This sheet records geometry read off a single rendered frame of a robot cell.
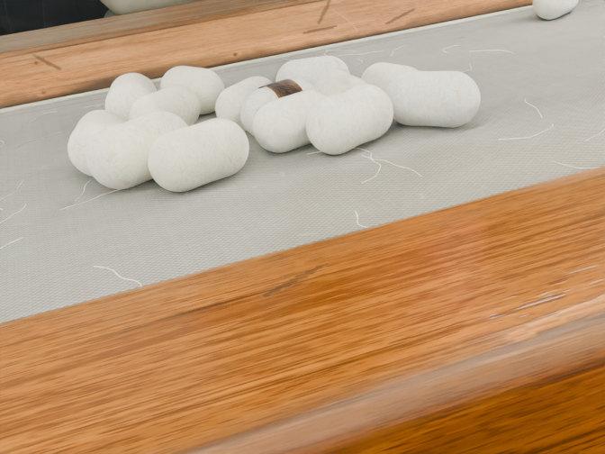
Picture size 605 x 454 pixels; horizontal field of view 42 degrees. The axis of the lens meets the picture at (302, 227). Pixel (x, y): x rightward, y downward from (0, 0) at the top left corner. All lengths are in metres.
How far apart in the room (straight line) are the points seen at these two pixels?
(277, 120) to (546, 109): 0.10
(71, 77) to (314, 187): 0.23
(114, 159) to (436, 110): 0.11
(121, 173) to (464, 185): 0.11
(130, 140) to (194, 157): 0.02
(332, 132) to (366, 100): 0.02
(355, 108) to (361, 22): 0.22
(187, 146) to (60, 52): 0.22
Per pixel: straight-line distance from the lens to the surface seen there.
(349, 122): 0.26
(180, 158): 0.25
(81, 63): 0.45
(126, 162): 0.26
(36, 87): 0.44
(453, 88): 0.28
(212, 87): 0.34
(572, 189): 0.16
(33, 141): 0.36
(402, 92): 0.28
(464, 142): 0.27
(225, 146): 0.25
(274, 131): 0.27
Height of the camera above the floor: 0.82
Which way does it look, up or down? 23 degrees down
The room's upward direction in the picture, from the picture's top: 8 degrees counter-clockwise
